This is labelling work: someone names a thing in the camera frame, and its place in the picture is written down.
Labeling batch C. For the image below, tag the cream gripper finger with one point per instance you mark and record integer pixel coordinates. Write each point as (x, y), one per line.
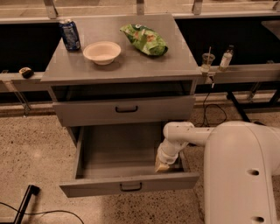
(160, 167)

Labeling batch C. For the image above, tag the small clear bottle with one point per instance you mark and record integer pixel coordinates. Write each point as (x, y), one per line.
(226, 58)

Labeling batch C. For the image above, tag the grey top drawer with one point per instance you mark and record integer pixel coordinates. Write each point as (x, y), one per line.
(137, 110)

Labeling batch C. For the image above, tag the grey drawer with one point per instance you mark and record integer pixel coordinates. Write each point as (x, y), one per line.
(120, 158)
(137, 110)

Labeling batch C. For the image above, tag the clear plastic cup with straw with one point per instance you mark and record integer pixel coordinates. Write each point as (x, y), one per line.
(207, 60)

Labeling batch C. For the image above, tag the black tape measure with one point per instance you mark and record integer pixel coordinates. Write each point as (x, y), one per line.
(26, 72)

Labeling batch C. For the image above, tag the grey drawer cabinet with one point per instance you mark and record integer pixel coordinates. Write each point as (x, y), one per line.
(73, 78)

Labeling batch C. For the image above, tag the blue soda can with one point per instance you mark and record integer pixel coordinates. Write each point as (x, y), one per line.
(70, 35)

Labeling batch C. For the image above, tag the black stand leg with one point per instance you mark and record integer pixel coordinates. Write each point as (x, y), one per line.
(31, 190)

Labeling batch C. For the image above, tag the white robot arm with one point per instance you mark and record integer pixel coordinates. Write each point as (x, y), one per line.
(240, 160)

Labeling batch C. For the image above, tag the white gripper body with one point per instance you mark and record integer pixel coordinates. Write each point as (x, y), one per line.
(170, 158)

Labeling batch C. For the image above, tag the green chip bag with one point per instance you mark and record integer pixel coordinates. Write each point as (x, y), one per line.
(145, 39)

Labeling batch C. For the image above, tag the white paper bowl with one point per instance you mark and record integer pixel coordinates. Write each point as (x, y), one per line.
(102, 53)

